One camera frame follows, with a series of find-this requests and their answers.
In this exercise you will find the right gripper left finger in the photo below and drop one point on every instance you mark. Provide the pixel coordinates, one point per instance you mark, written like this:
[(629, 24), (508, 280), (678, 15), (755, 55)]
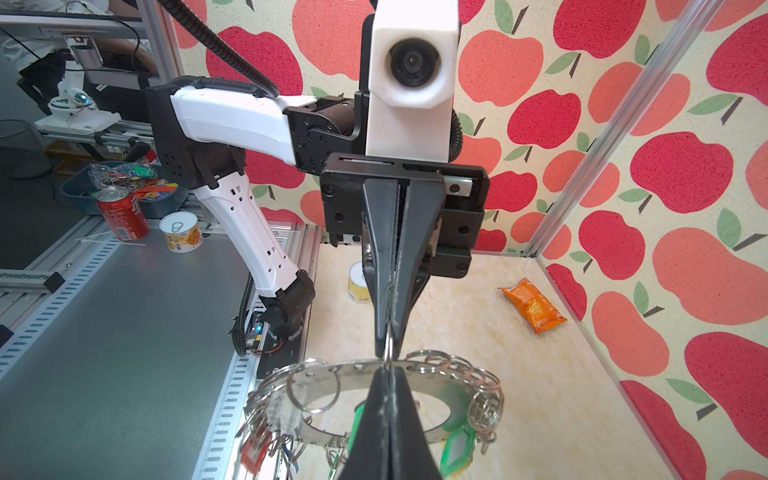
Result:
[(369, 457)]

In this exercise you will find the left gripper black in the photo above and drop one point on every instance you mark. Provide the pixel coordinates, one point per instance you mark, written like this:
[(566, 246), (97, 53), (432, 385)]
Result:
[(466, 187)]

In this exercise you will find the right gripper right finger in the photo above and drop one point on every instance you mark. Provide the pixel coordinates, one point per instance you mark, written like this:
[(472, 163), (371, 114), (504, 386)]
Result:
[(409, 454)]

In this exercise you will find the metal ring plate with keyrings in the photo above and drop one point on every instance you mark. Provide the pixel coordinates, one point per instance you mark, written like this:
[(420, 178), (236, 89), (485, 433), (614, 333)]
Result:
[(421, 417)]

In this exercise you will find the green tag with silver key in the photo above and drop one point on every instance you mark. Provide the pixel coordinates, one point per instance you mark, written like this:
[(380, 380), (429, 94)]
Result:
[(457, 453)]

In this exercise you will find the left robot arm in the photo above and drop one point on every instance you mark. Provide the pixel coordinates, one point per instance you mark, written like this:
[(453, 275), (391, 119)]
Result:
[(203, 129)]

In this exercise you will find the red key tag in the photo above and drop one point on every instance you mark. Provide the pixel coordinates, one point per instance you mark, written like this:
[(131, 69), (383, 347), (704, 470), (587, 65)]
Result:
[(253, 451)]

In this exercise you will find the orange snack packet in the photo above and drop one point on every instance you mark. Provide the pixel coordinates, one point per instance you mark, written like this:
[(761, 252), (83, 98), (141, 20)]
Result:
[(535, 308)]

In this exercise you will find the yellow white tin can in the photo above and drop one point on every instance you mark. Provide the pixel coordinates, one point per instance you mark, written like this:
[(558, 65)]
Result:
[(182, 231)]

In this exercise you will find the red soda can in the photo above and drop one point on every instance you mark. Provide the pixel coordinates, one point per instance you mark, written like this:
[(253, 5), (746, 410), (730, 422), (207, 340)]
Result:
[(121, 210)]

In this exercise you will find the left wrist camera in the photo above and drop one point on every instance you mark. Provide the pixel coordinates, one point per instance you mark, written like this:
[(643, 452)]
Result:
[(412, 74)]

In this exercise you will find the front aluminium rail base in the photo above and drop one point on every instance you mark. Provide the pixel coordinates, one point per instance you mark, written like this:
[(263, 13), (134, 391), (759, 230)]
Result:
[(127, 371)]

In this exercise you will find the right aluminium frame post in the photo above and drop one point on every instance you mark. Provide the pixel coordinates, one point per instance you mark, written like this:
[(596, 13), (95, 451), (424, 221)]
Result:
[(692, 21)]

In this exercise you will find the aluminium frame post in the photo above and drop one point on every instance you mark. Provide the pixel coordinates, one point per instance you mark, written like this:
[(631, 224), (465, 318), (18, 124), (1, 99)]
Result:
[(159, 28), (692, 21)]

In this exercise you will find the left aluminium frame post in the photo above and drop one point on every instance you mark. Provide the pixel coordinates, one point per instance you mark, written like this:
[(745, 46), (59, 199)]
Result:
[(159, 28)]

